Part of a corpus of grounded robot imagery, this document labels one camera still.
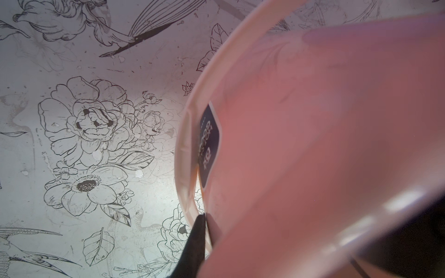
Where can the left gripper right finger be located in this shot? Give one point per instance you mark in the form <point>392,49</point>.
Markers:
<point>214,227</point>

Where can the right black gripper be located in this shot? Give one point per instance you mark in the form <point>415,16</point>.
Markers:
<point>414,250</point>

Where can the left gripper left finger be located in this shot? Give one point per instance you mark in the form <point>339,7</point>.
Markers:
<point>193,254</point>

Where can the pink plastic bucket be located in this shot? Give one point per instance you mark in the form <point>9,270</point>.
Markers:
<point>310,144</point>

